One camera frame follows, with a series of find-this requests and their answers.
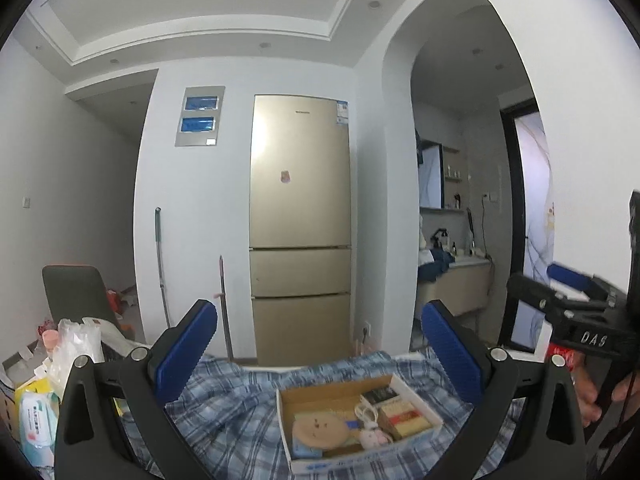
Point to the white hanging towel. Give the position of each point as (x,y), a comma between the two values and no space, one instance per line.
(423,232)

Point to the grey electrical panel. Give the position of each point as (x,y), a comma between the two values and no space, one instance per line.
(200,115)

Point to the pink fridge magnet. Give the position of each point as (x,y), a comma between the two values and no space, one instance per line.
(285,176)

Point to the bathroom mirror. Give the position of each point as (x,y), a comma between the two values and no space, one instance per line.
(431,175)

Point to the wet wipes pack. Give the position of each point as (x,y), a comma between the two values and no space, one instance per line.
(40,425)

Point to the fridge label sticker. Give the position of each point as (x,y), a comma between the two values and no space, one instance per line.
(342,113)

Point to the black faucet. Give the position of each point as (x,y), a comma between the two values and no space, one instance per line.
(439,237)

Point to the black door frame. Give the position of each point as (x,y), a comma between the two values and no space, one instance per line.
(510,210)

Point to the red bag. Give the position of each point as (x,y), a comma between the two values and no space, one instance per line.
(114,302)

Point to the white plastic bag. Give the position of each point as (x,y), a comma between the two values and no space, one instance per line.
(80,355)

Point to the round beige pad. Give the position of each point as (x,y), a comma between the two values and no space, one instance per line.
(317,430)

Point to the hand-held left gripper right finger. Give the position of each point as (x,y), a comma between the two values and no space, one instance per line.
(450,355)

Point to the marble pattern door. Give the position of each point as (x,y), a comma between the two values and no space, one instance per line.
(537,210)

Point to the small black box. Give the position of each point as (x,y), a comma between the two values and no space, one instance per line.
(380,395)

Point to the grey chair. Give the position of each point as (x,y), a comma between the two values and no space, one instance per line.
(75,295)

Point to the gold refrigerator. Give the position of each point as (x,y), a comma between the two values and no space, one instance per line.
(300,210)

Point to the blue plaid shirt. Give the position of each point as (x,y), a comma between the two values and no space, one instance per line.
(235,410)

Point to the red gold cigarette pack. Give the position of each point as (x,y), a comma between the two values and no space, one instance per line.
(407,422)

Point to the dark blue cloth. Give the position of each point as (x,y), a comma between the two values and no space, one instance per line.
(435,267)

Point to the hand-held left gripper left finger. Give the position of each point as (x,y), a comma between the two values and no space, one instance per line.
(185,355)

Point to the yellow packet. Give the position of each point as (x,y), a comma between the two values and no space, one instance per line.
(32,387)

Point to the wall shelf with bottles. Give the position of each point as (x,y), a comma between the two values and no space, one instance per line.
(453,175)

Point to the cardboard box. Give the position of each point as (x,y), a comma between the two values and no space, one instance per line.
(320,395)

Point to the black hair straightener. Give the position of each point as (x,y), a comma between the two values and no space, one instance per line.
(471,230)

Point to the person's right hand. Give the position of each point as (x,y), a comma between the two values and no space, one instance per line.
(590,400)

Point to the beige vanity cabinet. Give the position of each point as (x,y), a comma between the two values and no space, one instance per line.
(460,290)

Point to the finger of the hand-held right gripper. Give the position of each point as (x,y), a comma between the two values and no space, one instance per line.
(570,275)
(537,300)

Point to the red soda bottle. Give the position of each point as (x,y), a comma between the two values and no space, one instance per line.
(567,357)

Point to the pink cup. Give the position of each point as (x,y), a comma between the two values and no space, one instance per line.
(50,340)

